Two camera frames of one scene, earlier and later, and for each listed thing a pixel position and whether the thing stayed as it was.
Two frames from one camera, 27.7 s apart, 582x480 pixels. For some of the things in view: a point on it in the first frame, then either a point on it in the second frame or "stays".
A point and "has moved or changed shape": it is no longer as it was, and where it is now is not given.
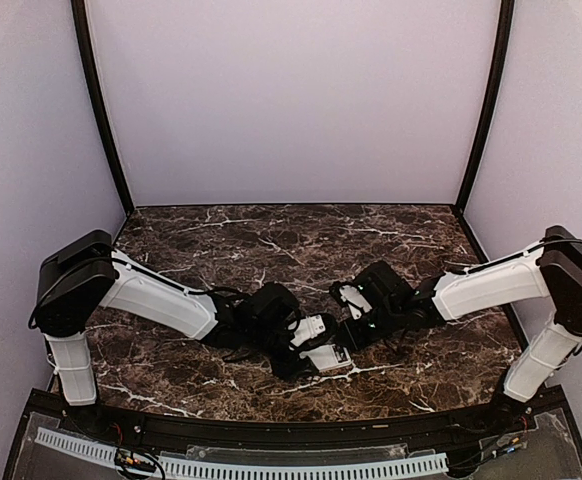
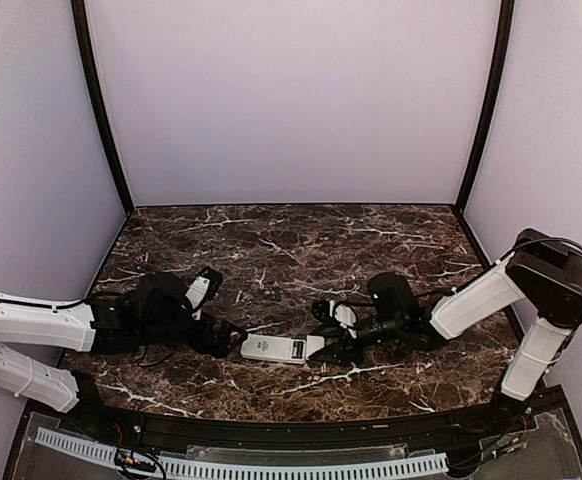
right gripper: (355, 341) to (343, 351)
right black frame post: (506, 20) stays
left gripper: (293, 367) to (220, 347)
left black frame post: (79, 15) stays
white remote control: (328, 357) has moved or changed shape
